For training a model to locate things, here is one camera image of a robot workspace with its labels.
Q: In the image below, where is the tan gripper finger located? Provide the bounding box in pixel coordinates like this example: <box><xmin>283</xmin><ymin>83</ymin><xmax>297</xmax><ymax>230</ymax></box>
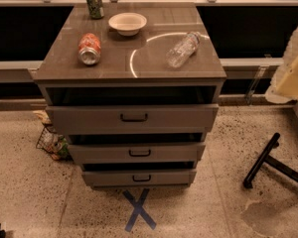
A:
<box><xmin>273</xmin><ymin>40</ymin><xmax>298</xmax><ymax>100</ymax></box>
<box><xmin>264</xmin><ymin>27</ymin><xmax>298</xmax><ymax>103</ymax></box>

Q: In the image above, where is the grey bottom drawer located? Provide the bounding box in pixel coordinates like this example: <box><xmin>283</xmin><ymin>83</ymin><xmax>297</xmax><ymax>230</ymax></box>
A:
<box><xmin>82</xmin><ymin>169</ymin><xmax>197</xmax><ymax>187</ymax></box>

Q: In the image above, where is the grey drawer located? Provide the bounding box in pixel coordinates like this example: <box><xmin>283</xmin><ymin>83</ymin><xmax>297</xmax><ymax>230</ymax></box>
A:
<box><xmin>69</xmin><ymin>143</ymin><xmax>205</xmax><ymax>165</ymax></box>
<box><xmin>82</xmin><ymin>169</ymin><xmax>197</xmax><ymax>187</ymax></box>
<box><xmin>46</xmin><ymin>104</ymin><xmax>219</xmax><ymax>135</ymax></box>

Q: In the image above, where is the grey top drawer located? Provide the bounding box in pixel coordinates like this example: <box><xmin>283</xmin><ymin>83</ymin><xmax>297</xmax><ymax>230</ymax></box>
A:
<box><xmin>46</xmin><ymin>104</ymin><xmax>219</xmax><ymax>135</ymax></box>

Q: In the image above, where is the grey middle drawer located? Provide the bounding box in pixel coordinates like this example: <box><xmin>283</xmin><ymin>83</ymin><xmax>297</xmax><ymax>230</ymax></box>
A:
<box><xmin>69</xmin><ymin>143</ymin><xmax>205</xmax><ymax>165</ymax></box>

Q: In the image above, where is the grey drawer cabinet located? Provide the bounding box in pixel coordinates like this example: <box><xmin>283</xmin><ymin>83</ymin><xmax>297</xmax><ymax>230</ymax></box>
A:
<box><xmin>32</xmin><ymin>2</ymin><xmax>227</xmax><ymax>187</ymax></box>

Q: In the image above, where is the clear plastic bottle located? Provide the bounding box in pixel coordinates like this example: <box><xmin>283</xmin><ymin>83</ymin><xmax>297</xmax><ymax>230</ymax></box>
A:
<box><xmin>166</xmin><ymin>32</ymin><xmax>201</xmax><ymax>68</ymax></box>

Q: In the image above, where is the white paper bowl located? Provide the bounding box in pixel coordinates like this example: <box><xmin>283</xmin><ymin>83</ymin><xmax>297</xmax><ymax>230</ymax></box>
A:
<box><xmin>108</xmin><ymin>13</ymin><xmax>147</xmax><ymax>37</ymax></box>

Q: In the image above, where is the blue tape cross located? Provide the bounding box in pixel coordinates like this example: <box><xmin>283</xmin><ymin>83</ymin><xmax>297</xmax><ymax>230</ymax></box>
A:
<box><xmin>123</xmin><ymin>188</ymin><xmax>157</xmax><ymax>232</ymax></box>

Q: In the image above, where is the orange soda can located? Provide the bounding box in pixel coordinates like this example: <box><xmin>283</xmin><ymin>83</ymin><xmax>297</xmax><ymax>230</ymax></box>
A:
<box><xmin>78</xmin><ymin>33</ymin><xmax>101</xmax><ymax>65</ymax></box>

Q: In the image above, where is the green soda can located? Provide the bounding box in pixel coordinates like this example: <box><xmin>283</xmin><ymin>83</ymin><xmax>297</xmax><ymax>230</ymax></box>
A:
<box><xmin>86</xmin><ymin>0</ymin><xmax>104</xmax><ymax>19</ymax></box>

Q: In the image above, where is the wire basket with snacks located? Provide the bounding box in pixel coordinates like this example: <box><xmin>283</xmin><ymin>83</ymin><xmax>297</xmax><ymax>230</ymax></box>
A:
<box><xmin>36</xmin><ymin>126</ymin><xmax>72</xmax><ymax>161</ymax></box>

